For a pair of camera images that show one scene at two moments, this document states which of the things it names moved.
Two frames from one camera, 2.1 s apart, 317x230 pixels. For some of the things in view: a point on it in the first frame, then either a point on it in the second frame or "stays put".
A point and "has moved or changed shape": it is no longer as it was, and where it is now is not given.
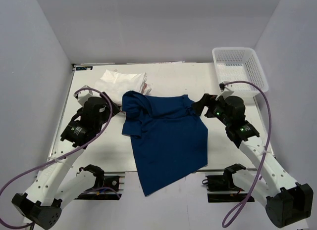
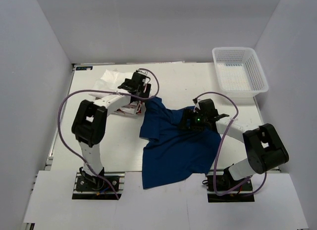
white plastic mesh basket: [240, 64] stays put
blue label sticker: [84, 68] stays put
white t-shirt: [115, 84] stays put
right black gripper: [206, 100] to [189, 114]
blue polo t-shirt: [170, 138] has moved or changed shape
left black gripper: [107, 112] to [146, 90]
